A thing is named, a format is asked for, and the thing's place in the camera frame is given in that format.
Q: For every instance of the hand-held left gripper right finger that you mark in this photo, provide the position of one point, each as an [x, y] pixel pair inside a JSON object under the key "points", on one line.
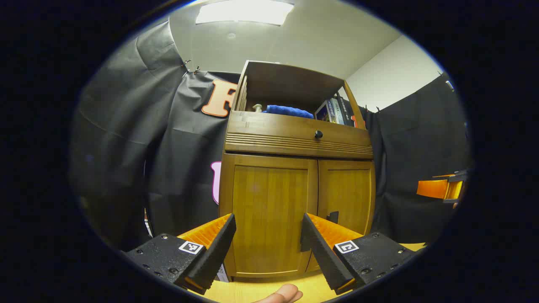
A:
{"points": [[324, 256]]}

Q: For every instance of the wooden cabinet door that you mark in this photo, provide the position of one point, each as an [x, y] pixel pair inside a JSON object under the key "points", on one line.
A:
{"points": [[349, 189], [269, 206]]}

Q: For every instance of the dark blue book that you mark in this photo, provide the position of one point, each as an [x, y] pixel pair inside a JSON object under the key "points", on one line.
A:
{"points": [[322, 112]]}

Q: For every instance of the blue folded towel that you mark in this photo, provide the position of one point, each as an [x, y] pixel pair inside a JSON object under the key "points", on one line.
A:
{"points": [[288, 111]]}

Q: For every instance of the blue and white book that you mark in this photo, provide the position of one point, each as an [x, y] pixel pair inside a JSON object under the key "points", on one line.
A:
{"points": [[222, 274]]}

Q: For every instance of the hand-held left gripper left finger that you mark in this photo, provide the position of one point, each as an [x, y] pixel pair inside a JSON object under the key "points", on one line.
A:
{"points": [[212, 256]]}

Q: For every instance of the brown wooden shoe cabinet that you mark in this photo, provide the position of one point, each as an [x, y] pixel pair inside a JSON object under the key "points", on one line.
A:
{"points": [[290, 84]]}

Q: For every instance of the grey book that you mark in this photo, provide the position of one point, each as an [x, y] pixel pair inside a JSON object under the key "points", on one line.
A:
{"points": [[335, 110]]}

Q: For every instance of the small white bottle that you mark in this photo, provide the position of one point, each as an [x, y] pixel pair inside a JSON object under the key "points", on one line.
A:
{"points": [[257, 108]]}

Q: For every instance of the rectangular ceiling light panel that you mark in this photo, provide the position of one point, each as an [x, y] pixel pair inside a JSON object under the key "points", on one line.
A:
{"points": [[244, 11]]}

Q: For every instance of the wooden drawer with black knob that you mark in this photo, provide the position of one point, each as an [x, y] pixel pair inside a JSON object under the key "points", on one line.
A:
{"points": [[273, 132]]}

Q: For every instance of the black backdrop cloth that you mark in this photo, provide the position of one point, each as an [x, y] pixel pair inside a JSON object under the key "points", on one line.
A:
{"points": [[126, 147]]}

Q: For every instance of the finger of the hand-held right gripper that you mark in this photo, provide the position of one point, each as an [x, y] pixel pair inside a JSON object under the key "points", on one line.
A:
{"points": [[433, 188]]}

